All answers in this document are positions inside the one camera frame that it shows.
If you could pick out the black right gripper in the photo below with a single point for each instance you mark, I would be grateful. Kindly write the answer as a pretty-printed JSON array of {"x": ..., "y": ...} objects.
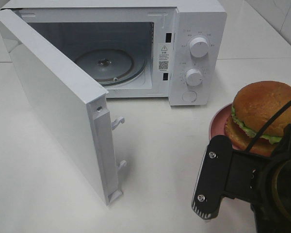
[{"x": 274, "y": 215}]

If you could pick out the burger with lettuce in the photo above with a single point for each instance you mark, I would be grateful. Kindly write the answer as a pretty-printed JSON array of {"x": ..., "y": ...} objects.
[{"x": 252, "y": 107}]

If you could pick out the pink round plate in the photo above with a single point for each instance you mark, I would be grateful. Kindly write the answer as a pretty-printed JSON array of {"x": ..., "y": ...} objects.
[{"x": 217, "y": 127}]

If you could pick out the round white door-release button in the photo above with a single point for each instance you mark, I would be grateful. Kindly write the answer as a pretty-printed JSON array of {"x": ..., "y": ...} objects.
[{"x": 189, "y": 96}]

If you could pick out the white microwave door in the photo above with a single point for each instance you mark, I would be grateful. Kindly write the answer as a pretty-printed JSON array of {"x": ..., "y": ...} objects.
[{"x": 68, "y": 102}]

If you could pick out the lower white microwave knob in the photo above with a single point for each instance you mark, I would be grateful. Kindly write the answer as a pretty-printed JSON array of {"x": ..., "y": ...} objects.
[{"x": 193, "y": 77}]

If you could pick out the white microwave knob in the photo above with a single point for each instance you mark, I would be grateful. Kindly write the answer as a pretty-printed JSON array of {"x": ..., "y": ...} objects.
[
  {"x": 199, "y": 46},
  {"x": 193, "y": 77}
]

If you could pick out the upper white microwave knob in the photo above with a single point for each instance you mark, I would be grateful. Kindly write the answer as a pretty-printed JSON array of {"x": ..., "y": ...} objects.
[{"x": 199, "y": 46}]

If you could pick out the white microwave oven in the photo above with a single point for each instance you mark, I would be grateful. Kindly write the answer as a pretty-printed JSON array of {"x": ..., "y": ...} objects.
[{"x": 115, "y": 48}]

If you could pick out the white warning sticker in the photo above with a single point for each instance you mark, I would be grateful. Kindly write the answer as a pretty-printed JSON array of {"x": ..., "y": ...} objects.
[{"x": 163, "y": 57}]

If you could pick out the glass microwave turntable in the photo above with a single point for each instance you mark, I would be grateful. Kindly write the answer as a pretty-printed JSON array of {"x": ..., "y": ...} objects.
[{"x": 111, "y": 66}]

